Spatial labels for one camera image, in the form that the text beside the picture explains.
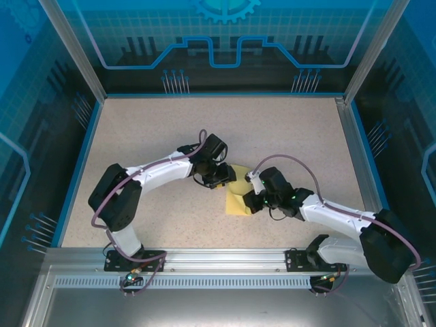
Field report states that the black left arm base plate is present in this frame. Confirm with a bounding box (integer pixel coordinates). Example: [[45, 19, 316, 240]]
[[104, 250, 167, 273]]

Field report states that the slotted metal cable duct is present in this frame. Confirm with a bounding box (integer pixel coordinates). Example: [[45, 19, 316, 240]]
[[54, 276, 345, 290]]

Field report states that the aluminium side rail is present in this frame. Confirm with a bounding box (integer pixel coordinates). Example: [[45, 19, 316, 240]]
[[335, 96, 392, 249]]

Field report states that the blue printed gear panel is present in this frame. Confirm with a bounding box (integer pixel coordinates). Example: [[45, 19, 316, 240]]
[[73, 0, 384, 95]]

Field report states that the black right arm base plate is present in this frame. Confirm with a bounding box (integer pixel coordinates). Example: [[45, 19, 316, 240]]
[[285, 248, 345, 273]]

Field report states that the blue printed side panel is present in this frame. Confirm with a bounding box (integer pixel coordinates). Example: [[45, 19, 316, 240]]
[[350, 0, 436, 327], [0, 0, 105, 327]]

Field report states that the metal sheet tray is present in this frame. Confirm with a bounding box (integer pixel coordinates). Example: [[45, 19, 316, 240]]
[[20, 264, 430, 327]]

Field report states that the aluminium frame post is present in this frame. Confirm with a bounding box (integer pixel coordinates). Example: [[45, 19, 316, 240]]
[[36, 0, 109, 103], [342, 0, 411, 105]]

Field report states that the yellow paper sheet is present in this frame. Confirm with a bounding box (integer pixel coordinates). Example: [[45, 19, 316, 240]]
[[225, 163, 253, 217]]

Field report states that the cable connector with light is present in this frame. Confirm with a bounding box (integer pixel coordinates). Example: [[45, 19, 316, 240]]
[[124, 268, 142, 284], [318, 271, 342, 284]]

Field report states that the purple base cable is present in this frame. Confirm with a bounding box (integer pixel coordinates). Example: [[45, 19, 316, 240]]
[[108, 252, 168, 298], [308, 264, 352, 298]]

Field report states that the aluminium mounting rail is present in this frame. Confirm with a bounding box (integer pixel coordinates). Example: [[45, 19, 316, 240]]
[[46, 247, 408, 272]]

